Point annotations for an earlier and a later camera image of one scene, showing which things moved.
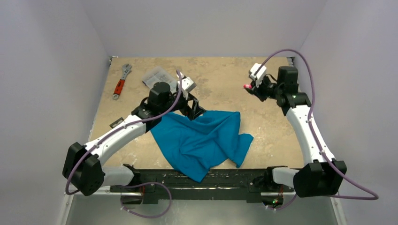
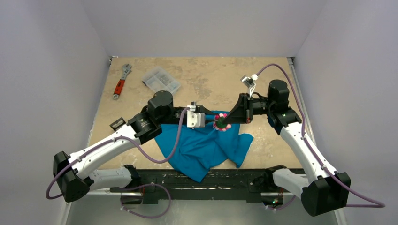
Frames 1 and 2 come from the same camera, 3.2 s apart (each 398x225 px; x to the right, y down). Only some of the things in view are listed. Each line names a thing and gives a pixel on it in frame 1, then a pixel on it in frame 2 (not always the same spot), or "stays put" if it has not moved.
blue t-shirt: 194,147 stays put
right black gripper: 259,90 to 246,108
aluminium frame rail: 104,207 stays put
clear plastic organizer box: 159,74 stays put
